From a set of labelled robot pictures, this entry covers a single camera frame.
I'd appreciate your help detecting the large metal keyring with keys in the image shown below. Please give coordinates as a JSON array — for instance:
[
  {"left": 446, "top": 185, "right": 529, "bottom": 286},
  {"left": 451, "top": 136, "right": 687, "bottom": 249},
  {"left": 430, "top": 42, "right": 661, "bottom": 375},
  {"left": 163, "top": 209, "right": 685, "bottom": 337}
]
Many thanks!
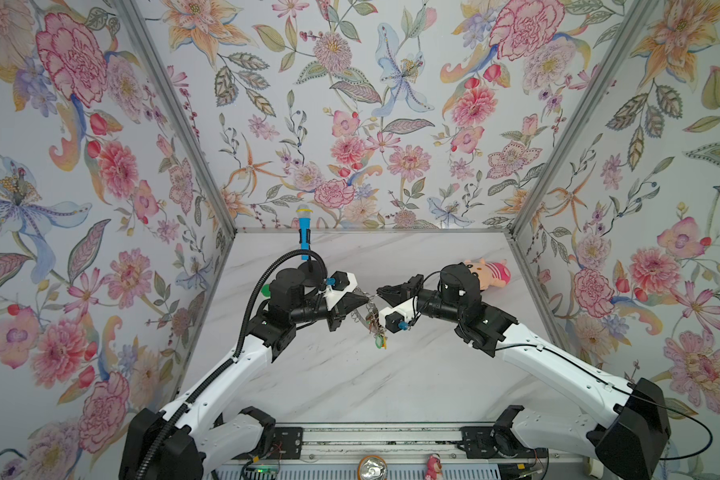
[{"left": 351, "top": 292, "right": 388, "bottom": 350}]

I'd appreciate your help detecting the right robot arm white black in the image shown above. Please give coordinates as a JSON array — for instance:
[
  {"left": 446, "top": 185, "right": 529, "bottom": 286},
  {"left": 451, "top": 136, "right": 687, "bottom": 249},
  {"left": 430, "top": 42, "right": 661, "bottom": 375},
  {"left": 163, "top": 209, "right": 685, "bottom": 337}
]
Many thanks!
[{"left": 376, "top": 264, "right": 671, "bottom": 479}]

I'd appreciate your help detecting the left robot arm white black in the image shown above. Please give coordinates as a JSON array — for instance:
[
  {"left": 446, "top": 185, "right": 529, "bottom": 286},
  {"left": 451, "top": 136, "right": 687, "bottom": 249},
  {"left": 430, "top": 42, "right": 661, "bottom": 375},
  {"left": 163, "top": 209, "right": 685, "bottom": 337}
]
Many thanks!
[{"left": 119, "top": 269, "right": 368, "bottom": 479}]

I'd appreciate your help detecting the blue toy microphone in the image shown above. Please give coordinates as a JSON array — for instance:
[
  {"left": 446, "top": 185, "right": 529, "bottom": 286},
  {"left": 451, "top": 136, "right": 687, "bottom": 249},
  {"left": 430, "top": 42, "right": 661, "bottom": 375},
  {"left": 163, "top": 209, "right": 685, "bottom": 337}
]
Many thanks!
[{"left": 297, "top": 204, "right": 312, "bottom": 250}]

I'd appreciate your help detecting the shiny round metal object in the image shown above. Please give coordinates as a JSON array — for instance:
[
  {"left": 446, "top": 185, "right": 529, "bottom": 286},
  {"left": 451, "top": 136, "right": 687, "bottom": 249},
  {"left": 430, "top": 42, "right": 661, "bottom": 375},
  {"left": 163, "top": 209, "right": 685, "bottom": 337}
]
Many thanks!
[{"left": 356, "top": 455, "right": 388, "bottom": 480}]

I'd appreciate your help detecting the small pink figurine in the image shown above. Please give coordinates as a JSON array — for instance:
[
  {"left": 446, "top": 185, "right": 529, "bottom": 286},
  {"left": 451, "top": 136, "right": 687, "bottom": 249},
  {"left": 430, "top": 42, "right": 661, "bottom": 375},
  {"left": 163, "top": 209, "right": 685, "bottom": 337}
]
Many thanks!
[{"left": 424, "top": 454, "right": 443, "bottom": 480}]

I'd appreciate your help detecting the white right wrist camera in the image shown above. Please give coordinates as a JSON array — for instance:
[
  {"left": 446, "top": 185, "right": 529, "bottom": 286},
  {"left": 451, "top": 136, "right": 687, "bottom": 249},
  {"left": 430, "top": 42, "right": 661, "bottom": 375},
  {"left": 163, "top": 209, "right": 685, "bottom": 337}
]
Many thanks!
[{"left": 379, "top": 302, "right": 417, "bottom": 334}]

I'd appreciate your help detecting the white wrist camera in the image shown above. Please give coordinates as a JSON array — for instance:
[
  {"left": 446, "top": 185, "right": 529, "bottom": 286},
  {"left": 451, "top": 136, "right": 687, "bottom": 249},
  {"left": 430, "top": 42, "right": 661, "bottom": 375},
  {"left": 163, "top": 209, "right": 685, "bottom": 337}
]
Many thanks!
[
  {"left": 379, "top": 302, "right": 417, "bottom": 334},
  {"left": 323, "top": 271, "right": 358, "bottom": 310}
]

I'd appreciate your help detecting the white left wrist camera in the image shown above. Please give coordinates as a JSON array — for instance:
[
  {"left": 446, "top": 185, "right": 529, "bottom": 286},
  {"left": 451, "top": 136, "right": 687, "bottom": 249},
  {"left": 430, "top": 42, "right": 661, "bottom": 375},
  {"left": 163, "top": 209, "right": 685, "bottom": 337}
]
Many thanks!
[{"left": 323, "top": 271, "right": 358, "bottom": 310}]

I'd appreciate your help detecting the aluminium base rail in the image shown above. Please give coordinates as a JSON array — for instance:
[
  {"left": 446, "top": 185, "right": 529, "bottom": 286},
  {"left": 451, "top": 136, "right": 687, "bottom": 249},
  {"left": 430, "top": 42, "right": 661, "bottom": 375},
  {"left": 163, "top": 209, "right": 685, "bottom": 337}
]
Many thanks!
[{"left": 272, "top": 422, "right": 513, "bottom": 465}]

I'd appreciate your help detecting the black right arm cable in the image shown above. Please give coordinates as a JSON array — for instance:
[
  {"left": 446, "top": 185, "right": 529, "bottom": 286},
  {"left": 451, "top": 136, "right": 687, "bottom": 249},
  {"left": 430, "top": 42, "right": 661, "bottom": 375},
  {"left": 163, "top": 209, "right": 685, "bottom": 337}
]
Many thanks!
[{"left": 494, "top": 341, "right": 715, "bottom": 463}]

